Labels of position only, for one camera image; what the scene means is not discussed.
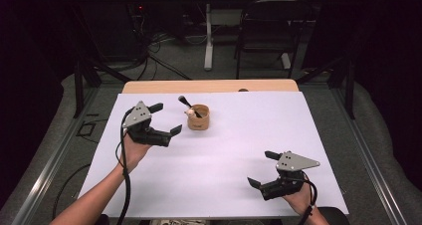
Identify aluminium rail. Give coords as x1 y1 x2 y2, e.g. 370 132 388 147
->
331 85 412 225
11 85 101 225

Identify person's left hand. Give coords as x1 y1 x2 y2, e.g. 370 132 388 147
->
117 133 152 175

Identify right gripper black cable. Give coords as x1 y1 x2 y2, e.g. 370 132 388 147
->
297 171 318 225

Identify bundle of black floor cables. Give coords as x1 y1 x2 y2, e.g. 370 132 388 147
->
130 30 193 82

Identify black device red light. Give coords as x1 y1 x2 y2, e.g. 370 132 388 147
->
127 0 154 31

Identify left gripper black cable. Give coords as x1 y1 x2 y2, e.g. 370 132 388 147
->
114 108 133 225

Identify white table sheet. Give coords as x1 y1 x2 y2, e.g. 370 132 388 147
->
78 91 350 219

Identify black frame strut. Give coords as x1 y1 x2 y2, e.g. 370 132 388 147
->
297 55 356 120
73 57 132 119

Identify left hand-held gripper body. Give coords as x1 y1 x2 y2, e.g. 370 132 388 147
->
121 100 172 148

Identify black folding chair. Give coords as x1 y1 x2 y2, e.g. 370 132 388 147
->
233 0 315 80

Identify wooden desk white legs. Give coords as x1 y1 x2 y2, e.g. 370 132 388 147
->
183 0 328 72

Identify person's right hand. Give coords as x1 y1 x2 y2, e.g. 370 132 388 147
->
282 184 318 217

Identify black makeup brush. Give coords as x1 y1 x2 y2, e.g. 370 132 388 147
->
177 95 203 119

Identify black floor cable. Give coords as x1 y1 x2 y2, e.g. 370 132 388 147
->
52 163 92 219

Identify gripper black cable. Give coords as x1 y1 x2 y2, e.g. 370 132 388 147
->
297 171 318 225
114 108 133 225

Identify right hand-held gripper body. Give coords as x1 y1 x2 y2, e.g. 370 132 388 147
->
260 150 321 201

